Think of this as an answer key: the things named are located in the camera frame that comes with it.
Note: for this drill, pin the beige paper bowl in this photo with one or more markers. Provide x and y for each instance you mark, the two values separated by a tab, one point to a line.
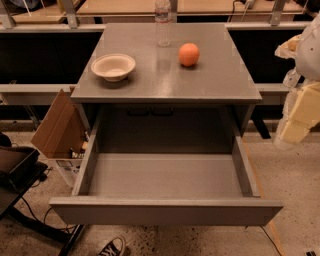
113	67

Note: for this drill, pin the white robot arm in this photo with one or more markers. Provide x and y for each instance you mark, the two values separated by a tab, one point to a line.
307	61

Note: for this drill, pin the orange fruit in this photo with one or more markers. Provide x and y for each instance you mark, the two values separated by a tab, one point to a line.
188	54

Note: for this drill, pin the grey metal cabinet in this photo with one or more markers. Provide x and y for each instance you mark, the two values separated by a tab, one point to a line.
163	106

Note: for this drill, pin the dark tray on stand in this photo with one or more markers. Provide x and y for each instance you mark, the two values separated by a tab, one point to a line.
15	163

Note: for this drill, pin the open grey top drawer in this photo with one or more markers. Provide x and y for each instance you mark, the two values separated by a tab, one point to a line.
185	166

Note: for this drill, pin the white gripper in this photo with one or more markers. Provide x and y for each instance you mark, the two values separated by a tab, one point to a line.
310	53

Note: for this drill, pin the white box with labels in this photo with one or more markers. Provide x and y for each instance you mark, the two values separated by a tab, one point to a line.
67	168

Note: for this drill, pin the clear plastic water bottle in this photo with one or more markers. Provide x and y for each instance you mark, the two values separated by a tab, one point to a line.
163	21

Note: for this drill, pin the wooden background workbench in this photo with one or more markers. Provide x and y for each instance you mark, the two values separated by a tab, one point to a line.
54	11

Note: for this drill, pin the brown cardboard box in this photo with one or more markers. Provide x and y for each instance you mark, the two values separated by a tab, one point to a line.
62	130

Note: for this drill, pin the black and white sneaker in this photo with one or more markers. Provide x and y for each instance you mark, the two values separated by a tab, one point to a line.
115	247

